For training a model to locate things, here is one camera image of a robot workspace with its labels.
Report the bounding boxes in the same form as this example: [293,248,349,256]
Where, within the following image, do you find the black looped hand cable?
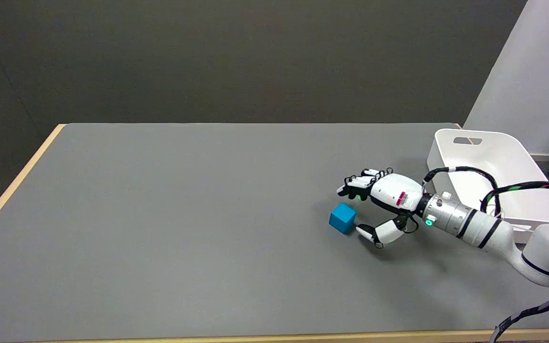
[422,166,502,217]

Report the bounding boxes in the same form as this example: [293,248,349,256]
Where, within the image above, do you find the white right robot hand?
[336,167,425,249]

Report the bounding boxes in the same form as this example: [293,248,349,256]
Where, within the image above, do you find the blue wooden cube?
[329,203,357,234]

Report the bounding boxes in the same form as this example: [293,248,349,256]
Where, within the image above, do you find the white plastic bin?
[427,129,549,244]

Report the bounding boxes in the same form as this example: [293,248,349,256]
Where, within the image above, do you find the black white-striped base cable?
[489,292,549,343]

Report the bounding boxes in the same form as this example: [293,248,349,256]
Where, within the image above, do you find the black green-banded arm cable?
[481,181,549,215]

